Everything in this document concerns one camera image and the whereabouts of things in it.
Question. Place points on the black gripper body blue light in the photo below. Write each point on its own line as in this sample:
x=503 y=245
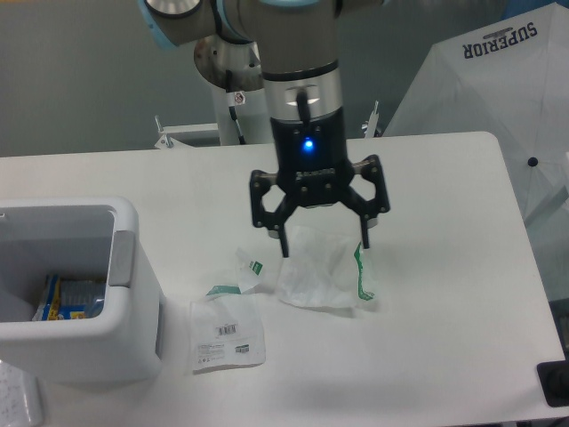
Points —
x=313 y=163

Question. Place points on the white plastic package barcode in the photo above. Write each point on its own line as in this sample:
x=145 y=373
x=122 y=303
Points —
x=224 y=327

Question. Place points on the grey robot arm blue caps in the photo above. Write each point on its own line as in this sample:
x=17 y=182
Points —
x=299 y=65

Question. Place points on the white trash can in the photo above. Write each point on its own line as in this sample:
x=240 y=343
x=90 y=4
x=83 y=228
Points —
x=83 y=238

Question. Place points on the metal clamp behind table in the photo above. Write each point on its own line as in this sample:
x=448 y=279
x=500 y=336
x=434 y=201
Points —
x=370 y=128

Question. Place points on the crumpled white bag green stripe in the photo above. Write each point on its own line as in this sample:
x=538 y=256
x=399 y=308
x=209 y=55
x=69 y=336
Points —
x=327 y=271

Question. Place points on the white umbrella Superior print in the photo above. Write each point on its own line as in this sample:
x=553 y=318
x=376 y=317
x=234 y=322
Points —
x=509 y=79

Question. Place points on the blue yellow snack wrapper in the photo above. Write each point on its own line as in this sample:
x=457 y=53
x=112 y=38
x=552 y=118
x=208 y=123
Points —
x=67 y=299

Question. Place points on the black device at table corner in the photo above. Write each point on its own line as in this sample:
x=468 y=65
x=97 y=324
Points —
x=553 y=377

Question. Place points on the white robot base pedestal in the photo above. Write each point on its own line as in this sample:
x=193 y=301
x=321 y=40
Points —
x=233 y=73

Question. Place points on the white mounting bracket with bolt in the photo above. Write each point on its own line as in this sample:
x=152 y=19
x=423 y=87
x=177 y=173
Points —
x=186 y=136

